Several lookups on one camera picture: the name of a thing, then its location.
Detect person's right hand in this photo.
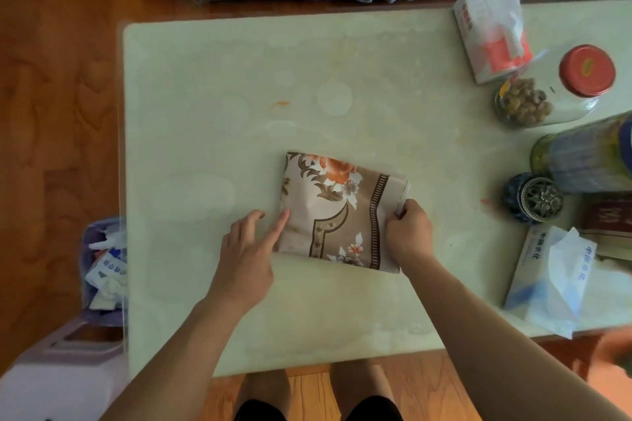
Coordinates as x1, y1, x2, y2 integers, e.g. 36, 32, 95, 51
384, 198, 435, 271

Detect person's right leg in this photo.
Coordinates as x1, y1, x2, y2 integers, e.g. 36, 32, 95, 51
329, 361, 396, 402

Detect person's right forearm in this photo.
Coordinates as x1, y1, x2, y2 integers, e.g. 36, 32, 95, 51
402, 255, 632, 421

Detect grey open canister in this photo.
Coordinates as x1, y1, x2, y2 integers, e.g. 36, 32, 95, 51
531, 111, 632, 195

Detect red lid glass jar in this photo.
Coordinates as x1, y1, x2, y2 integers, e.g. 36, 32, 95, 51
493, 44, 617, 130

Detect person's left hand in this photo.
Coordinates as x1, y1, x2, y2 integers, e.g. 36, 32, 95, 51
205, 208, 292, 313

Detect cream marble table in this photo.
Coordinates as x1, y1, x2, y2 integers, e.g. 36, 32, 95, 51
122, 0, 632, 380

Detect dark patterned canister lid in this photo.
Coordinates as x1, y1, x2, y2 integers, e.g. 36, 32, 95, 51
502, 172, 565, 225

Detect pink plastic stool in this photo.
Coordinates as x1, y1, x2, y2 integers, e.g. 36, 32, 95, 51
0, 316, 130, 421

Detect white red tissue pack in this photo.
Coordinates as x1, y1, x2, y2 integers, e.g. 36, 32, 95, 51
453, 0, 534, 86

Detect person's black trousers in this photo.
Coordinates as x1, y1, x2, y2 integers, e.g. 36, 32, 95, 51
232, 395, 404, 421

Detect white blue tissue pack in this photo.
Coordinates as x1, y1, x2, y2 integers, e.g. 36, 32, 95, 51
503, 224, 598, 340

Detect brown paper tea bag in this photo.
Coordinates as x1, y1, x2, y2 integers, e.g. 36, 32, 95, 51
577, 196, 632, 262

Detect beige floral tablecloth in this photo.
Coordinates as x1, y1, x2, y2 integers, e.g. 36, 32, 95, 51
273, 151, 411, 274

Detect person's left forearm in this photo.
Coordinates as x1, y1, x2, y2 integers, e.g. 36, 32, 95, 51
101, 295, 253, 421

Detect small bin with lavender bag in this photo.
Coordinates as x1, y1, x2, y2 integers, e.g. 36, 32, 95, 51
80, 217, 128, 326

